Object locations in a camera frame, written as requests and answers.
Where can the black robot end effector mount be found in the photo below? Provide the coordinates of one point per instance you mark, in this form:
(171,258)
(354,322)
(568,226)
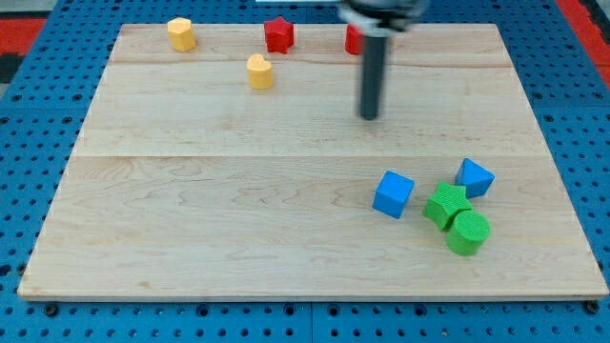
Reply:
(381,18)

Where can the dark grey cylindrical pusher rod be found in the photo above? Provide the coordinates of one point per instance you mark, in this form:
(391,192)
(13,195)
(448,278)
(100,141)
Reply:
(373,65)

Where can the yellow heart block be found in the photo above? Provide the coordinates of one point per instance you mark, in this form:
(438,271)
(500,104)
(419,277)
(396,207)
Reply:
(260,72)

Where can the blue triangle block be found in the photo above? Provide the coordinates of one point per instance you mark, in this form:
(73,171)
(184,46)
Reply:
(476,179)

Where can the red block behind rod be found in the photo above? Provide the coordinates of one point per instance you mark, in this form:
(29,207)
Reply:
(353,43)

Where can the red star block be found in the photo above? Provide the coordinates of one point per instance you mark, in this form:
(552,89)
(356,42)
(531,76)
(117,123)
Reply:
(279,35)

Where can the blue cube block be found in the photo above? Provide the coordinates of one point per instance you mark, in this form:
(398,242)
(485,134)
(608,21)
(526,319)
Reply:
(392,194)

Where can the green star block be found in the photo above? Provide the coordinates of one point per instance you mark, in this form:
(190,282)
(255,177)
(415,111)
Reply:
(445,204)

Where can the light wooden board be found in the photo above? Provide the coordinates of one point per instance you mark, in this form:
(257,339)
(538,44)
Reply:
(186,185)

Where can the yellow hexagon block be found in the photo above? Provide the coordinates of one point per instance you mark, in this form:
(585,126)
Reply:
(180,31)

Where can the green cylinder block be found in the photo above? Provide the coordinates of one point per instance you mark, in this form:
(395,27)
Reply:
(468,232)

